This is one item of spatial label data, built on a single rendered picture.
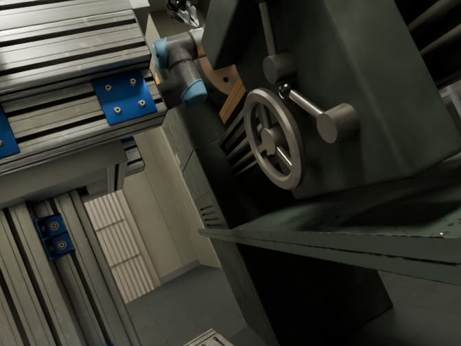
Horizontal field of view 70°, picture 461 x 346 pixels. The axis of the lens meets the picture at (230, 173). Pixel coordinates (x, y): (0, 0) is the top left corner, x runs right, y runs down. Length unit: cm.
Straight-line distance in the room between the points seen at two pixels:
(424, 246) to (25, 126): 57
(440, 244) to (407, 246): 4
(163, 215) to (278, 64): 388
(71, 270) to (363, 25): 68
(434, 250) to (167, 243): 400
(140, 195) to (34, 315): 356
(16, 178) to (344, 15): 58
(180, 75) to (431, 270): 74
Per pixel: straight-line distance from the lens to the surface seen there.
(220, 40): 53
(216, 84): 114
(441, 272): 32
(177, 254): 425
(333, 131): 36
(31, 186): 69
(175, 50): 93
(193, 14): 144
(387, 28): 40
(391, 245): 35
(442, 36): 42
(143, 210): 422
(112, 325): 80
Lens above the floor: 66
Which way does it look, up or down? 3 degrees up
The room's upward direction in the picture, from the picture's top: 24 degrees counter-clockwise
